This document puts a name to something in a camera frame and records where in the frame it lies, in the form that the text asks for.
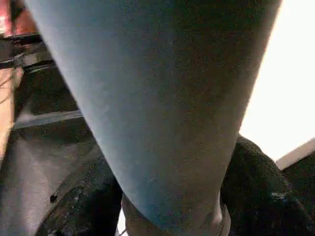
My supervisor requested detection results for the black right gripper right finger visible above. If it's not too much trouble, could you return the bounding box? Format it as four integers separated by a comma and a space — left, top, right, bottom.
220, 134, 314, 236

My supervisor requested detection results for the black work mat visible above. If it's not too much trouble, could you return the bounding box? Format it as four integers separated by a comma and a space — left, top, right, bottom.
0, 31, 315, 236

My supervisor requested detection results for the white plastic table top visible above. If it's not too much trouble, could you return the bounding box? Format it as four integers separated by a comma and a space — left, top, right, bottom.
118, 0, 315, 236

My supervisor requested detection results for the white plastic table leg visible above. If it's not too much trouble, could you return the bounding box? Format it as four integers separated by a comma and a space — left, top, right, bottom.
23, 0, 284, 236

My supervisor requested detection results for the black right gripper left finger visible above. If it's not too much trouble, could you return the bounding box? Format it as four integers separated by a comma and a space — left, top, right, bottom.
34, 145, 124, 236

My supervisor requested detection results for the pink cloth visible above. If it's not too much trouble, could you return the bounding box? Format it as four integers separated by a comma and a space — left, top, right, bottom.
0, 0, 41, 38

